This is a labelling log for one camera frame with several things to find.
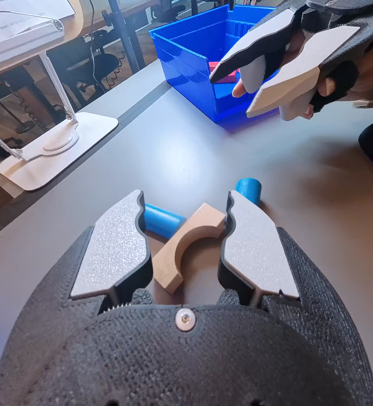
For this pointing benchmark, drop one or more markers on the black metal post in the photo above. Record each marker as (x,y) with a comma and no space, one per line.
(123,35)

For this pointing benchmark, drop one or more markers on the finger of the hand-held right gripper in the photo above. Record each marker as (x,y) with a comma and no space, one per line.
(262,35)
(297,73)

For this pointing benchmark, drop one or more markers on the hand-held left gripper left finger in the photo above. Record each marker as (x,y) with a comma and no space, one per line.
(110,250)

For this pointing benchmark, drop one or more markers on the blue wooden cylinder block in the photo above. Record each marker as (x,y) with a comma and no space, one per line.
(162,220)
(248,190)

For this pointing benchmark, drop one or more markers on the blue plastic bin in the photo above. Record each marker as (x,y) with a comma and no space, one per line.
(186,63)

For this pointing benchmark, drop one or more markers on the black office chair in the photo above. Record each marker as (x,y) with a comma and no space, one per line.
(88,66)

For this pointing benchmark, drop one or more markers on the red wooden plank block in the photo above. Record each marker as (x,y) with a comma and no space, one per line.
(229,78)

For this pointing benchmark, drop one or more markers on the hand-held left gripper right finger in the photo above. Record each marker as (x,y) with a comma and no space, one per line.
(256,250)

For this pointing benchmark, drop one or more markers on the white document stand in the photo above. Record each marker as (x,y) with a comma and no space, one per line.
(88,127)

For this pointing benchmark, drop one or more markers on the natural wooden arch block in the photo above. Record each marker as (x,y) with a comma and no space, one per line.
(170,263)

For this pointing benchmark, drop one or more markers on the printed instruction sheet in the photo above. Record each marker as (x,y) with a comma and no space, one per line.
(47,9)

